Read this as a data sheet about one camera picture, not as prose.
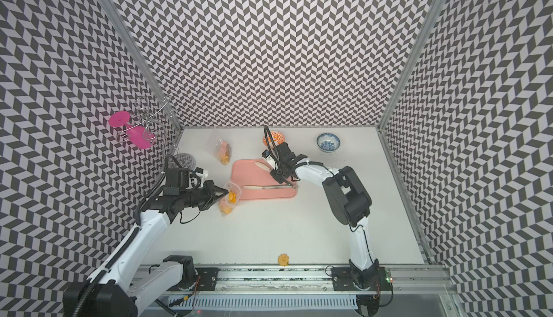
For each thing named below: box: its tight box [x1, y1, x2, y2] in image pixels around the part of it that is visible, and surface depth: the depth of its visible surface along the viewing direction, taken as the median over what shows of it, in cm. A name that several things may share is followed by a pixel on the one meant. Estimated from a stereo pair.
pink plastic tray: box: [231, 159, 299, 200], surface depth 103 cm
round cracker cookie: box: [277, 253, 290, 267], surface depth 79 cm
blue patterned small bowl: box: [316, 132, 341, 153], surface depth 110 cm
